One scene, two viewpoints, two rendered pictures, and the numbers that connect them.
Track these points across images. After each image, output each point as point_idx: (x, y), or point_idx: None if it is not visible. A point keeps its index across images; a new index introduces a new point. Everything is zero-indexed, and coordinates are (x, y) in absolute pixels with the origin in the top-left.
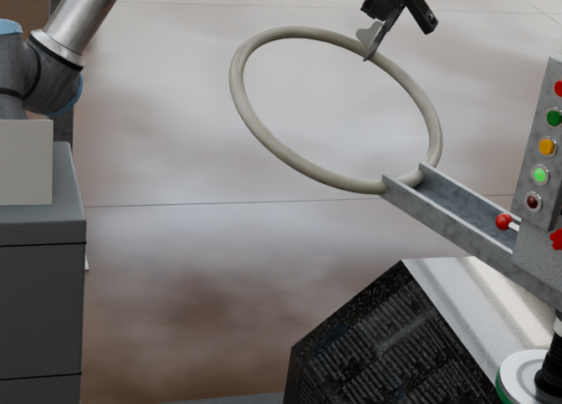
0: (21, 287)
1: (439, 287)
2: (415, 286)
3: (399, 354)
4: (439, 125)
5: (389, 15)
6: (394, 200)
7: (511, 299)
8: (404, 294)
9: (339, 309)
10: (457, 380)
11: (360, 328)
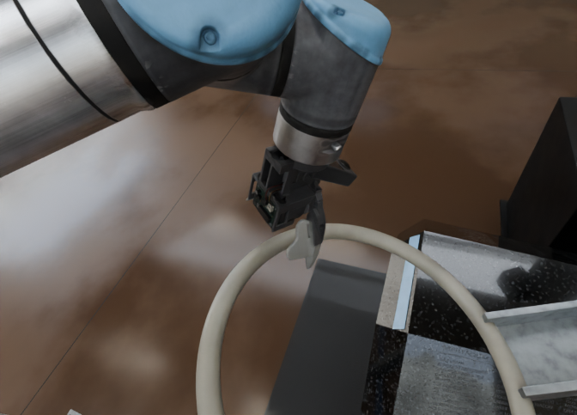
0: None
1: (461, 329)
2: (451, 348)
3: (505, 409)
4: (410, 246)
5: (311, 206)
6: (546, 398)
7: (490, 283)
8: (447, 358)
9: (397, 399)
10: None
11: (437, 405)
